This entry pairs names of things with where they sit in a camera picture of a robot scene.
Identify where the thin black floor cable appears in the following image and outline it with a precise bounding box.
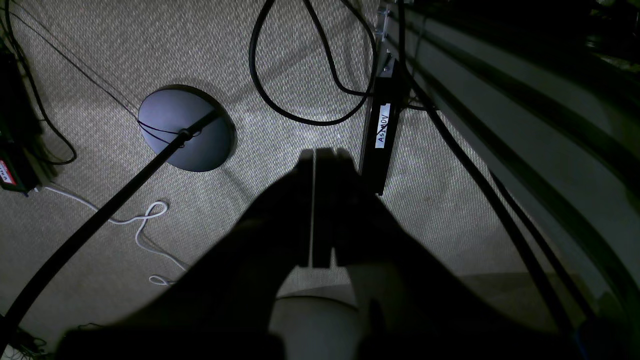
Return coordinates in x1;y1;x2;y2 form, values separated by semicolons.
2;0;78;167

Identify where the thick black looped cable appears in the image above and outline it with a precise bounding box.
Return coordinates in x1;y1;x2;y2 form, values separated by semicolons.
249;0;378;127

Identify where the black stand pole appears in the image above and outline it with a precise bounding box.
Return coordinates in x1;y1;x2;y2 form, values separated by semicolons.
1;111;218;350

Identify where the black device with red label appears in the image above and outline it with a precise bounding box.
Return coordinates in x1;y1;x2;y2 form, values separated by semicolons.
0;50;41;194

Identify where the black labelled power box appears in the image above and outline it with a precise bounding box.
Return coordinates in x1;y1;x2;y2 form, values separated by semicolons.
359;57;407;196

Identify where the black cable along table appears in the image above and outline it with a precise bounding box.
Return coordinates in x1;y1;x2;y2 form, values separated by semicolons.
400;0;596;341

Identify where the round black stand base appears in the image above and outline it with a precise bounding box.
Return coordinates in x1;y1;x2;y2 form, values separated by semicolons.
137;84;237;173

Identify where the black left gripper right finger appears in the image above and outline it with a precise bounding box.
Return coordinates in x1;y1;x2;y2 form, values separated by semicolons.
314;148;581;360

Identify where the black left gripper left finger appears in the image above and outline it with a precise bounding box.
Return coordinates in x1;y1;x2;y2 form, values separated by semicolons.
65;150;314;360

